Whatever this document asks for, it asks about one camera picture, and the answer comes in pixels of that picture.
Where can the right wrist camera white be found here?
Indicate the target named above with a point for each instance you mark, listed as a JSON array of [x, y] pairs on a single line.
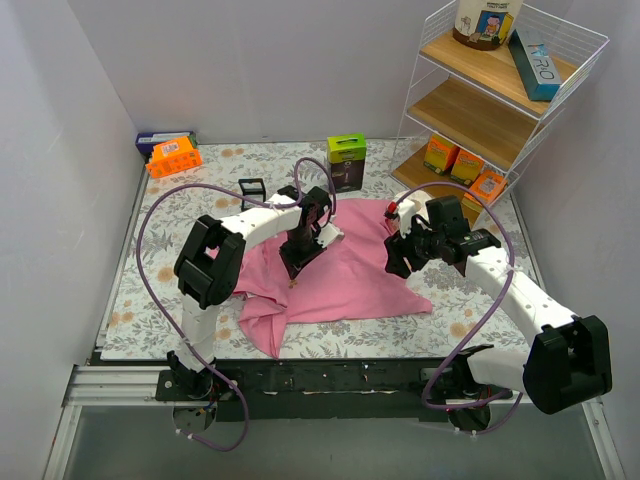
[[398, 216]]

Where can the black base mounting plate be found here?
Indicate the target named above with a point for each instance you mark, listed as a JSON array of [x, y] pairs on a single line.
[[306, 388]]

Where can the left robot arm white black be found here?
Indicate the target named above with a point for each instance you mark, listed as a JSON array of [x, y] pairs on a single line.
[[209, 265]]

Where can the orange yellow box left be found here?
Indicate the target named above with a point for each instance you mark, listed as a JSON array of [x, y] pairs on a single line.
[[440, 154]]

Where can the toilet paper roll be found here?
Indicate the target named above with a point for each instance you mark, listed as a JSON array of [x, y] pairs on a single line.
[[415, 203]]

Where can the blue box at wall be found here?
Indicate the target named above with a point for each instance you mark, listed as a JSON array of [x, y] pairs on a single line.
[[145, 142]]

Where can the orange box on mat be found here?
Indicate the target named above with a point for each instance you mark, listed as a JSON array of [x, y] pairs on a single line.
[[173, 156]]

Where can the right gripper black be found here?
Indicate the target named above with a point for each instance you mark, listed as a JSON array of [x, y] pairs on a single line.
[[406, 250]]

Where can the pink garment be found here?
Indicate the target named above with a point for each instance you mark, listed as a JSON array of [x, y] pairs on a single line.
[[346, 282]]

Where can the cartoon printed canister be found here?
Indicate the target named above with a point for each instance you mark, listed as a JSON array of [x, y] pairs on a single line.
[[485, 24]]

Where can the floral table mat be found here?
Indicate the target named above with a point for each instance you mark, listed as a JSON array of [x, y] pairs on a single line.
[[145, 301]]

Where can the small black display case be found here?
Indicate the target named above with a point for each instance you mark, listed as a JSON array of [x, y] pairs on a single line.
[[252, 189]]

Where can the orange box right shelf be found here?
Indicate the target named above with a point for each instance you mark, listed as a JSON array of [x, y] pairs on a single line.
[[488, 186]]

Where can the orange yellow box middle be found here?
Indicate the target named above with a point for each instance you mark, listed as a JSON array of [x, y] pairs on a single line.
[[466, 168]]

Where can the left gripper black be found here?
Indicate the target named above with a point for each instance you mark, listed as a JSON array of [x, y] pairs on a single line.
[[301, 254]]

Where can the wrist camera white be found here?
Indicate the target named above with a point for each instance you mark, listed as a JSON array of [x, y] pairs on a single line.
[[398, 216], [328, 234]]

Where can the white wire shelf rack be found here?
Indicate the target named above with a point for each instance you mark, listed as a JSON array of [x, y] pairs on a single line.
[[476, 99]]

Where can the orange yellow box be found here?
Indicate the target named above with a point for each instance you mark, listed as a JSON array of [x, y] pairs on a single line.
[[440, 154], [466, 168]]

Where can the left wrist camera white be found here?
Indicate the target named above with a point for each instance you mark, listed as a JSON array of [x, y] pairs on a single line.
[[328, 234]]

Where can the green black product box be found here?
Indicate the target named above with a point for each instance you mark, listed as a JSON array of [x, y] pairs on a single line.
[[346, 155]]

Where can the teal long box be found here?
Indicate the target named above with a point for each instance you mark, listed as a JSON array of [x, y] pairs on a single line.
[[540, 78]]

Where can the aluminium frame rail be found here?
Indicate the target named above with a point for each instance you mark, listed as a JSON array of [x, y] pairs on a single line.
[[121, 384]]

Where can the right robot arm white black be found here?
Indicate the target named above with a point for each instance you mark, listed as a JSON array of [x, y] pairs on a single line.
[[520, 300]]

